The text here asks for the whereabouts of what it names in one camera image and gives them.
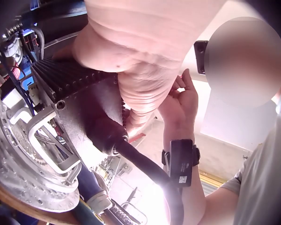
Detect person's left fingers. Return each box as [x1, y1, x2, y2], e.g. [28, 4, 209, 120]
[52, 45, 77, 59]

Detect person's right fingers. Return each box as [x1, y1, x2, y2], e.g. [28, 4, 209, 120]
[168, 79, 186, 100]

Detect person's left thumb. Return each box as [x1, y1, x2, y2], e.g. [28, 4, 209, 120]
[118, 69, 175, 136]

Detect person's right thumb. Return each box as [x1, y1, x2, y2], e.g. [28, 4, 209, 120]
[182, 68, 198, 96]

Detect black finned metal box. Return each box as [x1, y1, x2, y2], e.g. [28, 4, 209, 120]
[30, 57, 129, 157]

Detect person's right hand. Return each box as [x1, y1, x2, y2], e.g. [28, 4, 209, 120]
[159, 68, 199, 144]

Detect person's left hand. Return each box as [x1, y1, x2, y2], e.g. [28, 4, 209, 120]
[73, 0, 226, 136]

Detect black curved tyre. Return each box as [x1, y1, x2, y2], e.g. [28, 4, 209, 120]
[20, 0, 90, 51]

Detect white plastic connector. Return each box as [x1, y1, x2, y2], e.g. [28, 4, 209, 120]
[1, 35, 22, 65]

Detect red plastic connector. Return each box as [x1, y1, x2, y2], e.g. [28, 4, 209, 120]
[5, 66, 26, 81]

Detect black wrist band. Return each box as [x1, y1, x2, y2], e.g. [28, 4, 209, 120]
[161, 139, 201, 188]

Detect blue tube with white tape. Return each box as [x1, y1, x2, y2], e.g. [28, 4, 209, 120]
[76, 162, 113, 225]

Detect person's body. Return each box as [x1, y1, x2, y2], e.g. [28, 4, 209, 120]
[205, 93, 281, 225]

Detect silver metal wheel hub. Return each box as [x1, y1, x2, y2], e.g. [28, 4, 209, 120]
[0, 97, 83, 213]

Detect brown curved rim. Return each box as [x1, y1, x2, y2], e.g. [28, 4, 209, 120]
[0, 175, 89, 225]

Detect black hose bundle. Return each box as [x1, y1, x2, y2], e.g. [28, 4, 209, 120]
[19, 27, 46, 62]

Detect thick black cable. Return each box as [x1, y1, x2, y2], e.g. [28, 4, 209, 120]
[111, 138, 186, 225]

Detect silver metal bracket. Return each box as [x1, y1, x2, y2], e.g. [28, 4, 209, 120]
[9, 108, 82, 175]

